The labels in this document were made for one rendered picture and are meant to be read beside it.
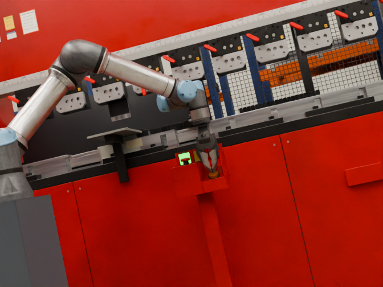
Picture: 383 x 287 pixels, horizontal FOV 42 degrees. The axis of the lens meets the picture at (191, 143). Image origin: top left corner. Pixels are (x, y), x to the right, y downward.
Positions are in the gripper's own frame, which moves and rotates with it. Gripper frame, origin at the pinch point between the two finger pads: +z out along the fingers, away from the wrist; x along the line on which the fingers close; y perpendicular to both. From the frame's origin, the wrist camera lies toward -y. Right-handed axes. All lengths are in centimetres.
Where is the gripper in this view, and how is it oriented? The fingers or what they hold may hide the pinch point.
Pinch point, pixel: (212, 169)
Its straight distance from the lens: 197.4
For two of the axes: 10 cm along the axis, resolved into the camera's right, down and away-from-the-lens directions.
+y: 1.4, -0.5, 9.9
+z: 2.3, 9.7, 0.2
